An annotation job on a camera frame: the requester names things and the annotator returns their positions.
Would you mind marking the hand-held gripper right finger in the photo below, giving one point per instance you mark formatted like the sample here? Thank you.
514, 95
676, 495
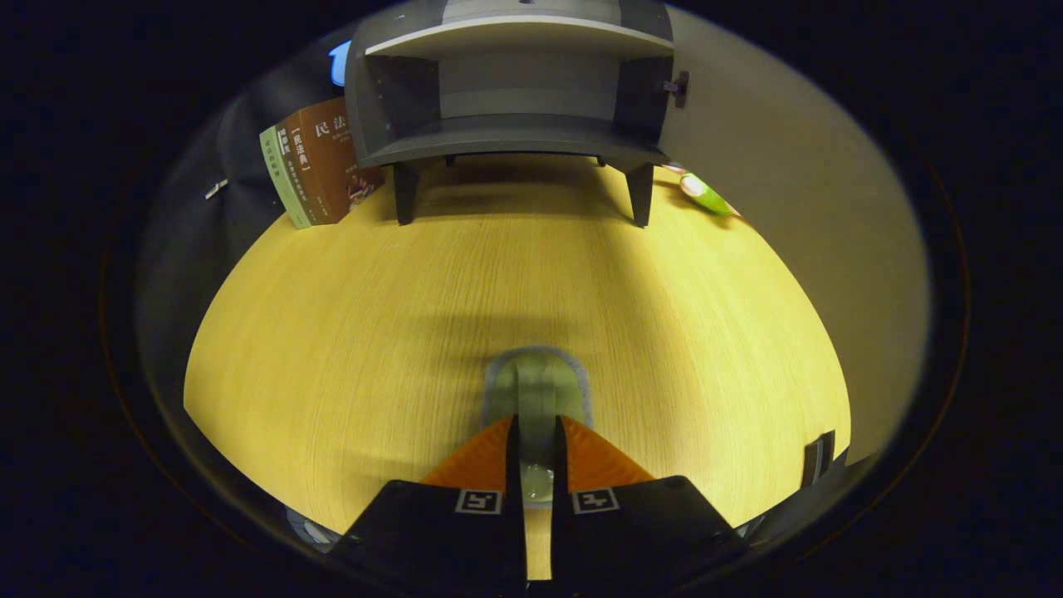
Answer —
562, 540

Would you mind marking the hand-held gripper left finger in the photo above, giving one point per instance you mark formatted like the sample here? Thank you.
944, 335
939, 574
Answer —
514, 540

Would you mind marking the small green object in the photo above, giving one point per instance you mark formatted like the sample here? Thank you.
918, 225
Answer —
536, 386

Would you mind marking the green and white toy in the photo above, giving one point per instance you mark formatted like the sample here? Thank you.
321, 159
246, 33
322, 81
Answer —
706, 195

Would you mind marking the thick brown book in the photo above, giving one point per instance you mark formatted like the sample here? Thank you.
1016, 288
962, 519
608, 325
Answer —
336, 158

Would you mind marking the thin brown book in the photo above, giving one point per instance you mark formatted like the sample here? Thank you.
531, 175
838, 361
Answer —
303, 170

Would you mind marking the black backdrop cloth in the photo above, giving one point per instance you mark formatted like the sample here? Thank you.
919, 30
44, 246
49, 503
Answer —
191, 241

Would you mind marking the silver cloth clip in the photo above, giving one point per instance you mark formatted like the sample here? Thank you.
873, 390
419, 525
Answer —
216, 189

